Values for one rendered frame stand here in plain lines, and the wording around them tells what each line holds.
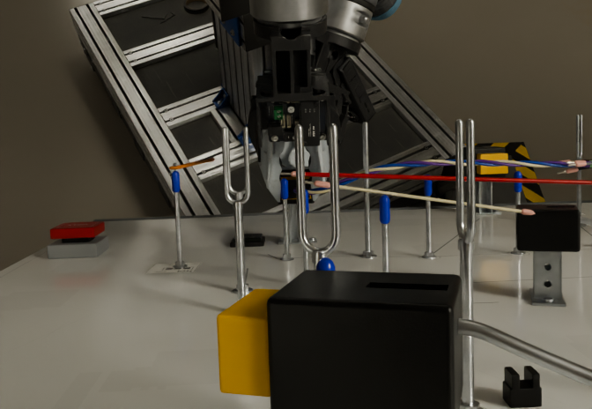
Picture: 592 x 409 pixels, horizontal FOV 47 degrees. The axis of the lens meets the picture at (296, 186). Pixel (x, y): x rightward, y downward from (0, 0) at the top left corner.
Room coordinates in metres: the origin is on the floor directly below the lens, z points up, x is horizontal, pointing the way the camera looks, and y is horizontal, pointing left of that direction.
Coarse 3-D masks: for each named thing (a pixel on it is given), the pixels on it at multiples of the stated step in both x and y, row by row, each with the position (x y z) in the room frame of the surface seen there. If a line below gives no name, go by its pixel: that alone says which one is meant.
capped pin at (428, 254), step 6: (426, 180) 0.45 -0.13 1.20; (426, 186) 0.44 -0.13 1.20; (426, 192) 0.44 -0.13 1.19; (426, 204) 0.43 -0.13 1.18; (426, 210) 0.43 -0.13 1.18; (426, 216) 0.42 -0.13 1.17; (426, 222) 0.42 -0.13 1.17; (426, 228) 0.41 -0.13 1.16; (426, 234) 0.41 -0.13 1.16; (426, 240) 0.40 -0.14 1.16; (426, 246) 0.40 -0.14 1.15; (426, 252) 0.39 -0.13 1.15; (432, 252) 0.39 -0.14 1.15; (426, 258) 0.39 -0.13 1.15; (432, 258) 0.39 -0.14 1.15
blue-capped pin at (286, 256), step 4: (284, 180) 0.46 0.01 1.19; (284, 184) 0.45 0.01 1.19; (284, 188) 0.45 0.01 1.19; (284, 192) 0.45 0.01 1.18; (284, 196) 0.44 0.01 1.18; (284, 200) 0.44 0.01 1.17; (284, 204) 0.44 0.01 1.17; (284, 208) 0.44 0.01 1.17; (284, 212) 0.43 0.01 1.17; (284, 216) 0.43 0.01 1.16; (284, 220) 0.43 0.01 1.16; (284, 224) 0.42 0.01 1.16; (284, 228) 0.42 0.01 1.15; (284, 232) 0.42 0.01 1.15; (284, 236) 0.41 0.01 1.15; (288, 236) 0.41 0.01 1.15; (284, 240) 0.41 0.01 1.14; (288, 240) 0.41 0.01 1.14; (288, 244) 0.41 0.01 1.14; (288, 248) 0.41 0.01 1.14; (288, 252) 0.40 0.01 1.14; (284, 256) 0.40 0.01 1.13; (288, 256) 0.40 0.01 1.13; (284, 260) 0.39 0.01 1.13; (288, 260) 0.39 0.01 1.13
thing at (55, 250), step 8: (96, 240) 0.45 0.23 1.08; (104, 240) 0.46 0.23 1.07; (48, 248) 0.43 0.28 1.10; (56, 248) 0.43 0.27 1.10; (64, 248) 0.43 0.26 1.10; (72, 248) 0.43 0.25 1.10; (80, 248) 0.43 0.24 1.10; (88, 248) 0.43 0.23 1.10; (96, 248) 0.43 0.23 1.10; (104, 248) 0.45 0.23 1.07; (48, 256) 0.43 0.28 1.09; (56, 256) 0.43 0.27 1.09; (64, 256) 0.43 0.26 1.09; (72, 256) 0.43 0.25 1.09; (80, 256) 0.43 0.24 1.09; (88, 256) 0.43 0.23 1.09; (96, 256) 0.43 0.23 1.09
